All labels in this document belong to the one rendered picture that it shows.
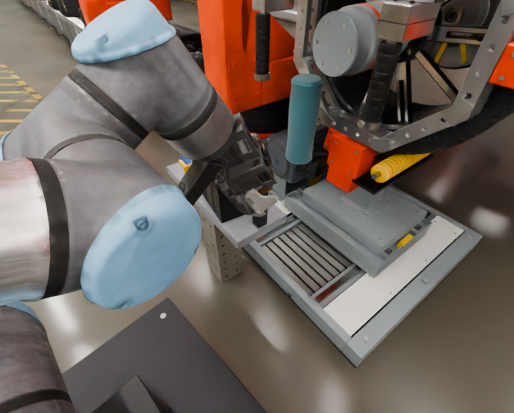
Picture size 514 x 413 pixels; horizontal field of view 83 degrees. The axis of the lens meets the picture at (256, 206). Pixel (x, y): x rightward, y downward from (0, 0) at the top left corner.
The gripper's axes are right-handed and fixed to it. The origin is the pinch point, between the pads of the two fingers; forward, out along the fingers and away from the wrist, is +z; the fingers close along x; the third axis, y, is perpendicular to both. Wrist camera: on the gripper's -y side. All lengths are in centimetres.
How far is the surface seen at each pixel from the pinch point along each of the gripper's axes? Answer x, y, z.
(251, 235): 5.1, -9.5, 18.4
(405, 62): 36, 43, 15
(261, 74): 37.8, 8.3, -0.2
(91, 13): 230, -104, 9
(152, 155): 111, -85, 60
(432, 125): 15.2, 39.9, 17.8
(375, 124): 8.3, 26.0, 1.7
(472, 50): 52, 70, 37
